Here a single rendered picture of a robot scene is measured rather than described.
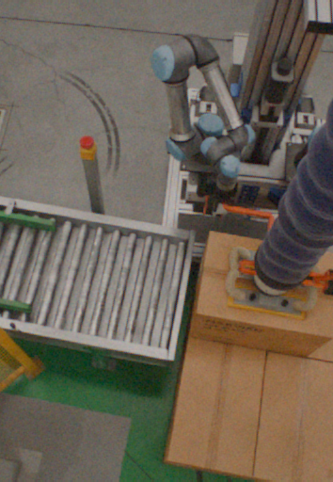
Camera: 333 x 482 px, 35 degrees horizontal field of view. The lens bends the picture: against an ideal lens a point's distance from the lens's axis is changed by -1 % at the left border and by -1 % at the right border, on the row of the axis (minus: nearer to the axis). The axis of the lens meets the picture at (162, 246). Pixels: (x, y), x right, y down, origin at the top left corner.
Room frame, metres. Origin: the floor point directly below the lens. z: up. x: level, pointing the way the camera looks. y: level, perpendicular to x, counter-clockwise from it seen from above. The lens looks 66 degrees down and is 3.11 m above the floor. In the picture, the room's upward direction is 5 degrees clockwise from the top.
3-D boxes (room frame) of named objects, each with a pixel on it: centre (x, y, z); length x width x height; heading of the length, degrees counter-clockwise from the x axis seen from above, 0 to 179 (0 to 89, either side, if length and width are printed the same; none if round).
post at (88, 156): (1.41, 0.40, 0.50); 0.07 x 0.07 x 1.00; 84
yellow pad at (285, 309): (0.72, -0.47, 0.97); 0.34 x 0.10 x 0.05; 84
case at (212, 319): (0.82, -0.49, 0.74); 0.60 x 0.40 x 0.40; 84
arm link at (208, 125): (1.41, -0.16, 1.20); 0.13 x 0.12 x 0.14; 128
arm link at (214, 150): (1.20, -0.18, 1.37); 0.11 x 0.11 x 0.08; 38
